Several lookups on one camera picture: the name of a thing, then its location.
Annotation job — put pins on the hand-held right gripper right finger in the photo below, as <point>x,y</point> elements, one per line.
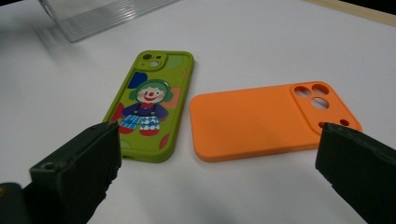
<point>361,168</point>

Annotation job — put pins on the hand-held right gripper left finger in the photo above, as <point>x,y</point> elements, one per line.
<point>77,168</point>

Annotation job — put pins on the orange phone case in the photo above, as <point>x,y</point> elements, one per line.
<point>249,121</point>

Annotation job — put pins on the green clown phone case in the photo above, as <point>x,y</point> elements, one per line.
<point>162,73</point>

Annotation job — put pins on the clear ribbed plastic rack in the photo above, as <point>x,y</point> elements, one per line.
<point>93,18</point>

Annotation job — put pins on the wooden table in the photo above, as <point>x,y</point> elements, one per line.
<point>367,12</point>

